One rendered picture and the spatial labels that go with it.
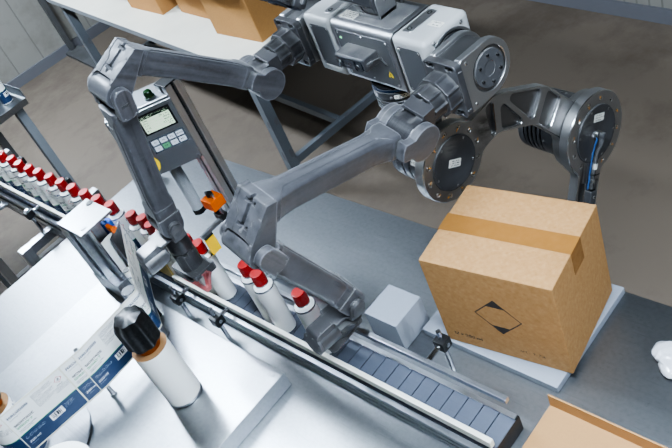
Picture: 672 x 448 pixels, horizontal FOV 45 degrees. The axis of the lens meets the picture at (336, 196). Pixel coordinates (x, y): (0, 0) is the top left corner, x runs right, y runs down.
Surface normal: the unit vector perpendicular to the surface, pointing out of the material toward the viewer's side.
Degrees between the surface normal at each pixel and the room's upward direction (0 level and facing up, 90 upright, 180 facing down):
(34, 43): 90
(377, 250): 0
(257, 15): 90
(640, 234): 0
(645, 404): 0
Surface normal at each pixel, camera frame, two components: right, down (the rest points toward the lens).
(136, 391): -0.33, -0.72
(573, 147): 0.62, 0.31
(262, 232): 0.69, 0.49
